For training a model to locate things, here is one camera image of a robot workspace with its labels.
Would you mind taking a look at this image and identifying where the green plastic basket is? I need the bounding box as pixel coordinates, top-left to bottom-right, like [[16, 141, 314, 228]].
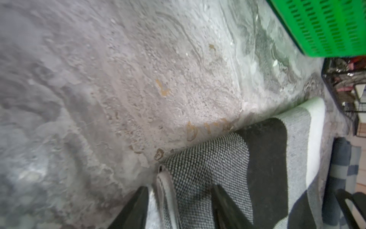
[[268, 0, 366, 58]]

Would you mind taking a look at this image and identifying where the black white checkered scarf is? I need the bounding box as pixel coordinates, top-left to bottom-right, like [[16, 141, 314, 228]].
[[156, 97, 326, 229]]

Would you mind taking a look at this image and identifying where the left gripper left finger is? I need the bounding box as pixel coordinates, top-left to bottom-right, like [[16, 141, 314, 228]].
[[108, 186, 149, 229]]

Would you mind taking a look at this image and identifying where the black wire desk organizer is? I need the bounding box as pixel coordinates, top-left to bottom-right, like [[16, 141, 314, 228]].
[[321, 55, 366, 138]]

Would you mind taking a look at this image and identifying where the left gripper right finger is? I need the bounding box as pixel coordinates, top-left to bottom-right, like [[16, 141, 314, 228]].
[[211, 185, 254, 229]]

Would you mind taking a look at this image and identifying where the navy grey striped scarf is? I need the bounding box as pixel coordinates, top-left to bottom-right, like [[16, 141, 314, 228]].
[[322, 137, 362, 229]]

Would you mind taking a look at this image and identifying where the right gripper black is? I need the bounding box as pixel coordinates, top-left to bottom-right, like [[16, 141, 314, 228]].
[[335, 189, 366, 229]]

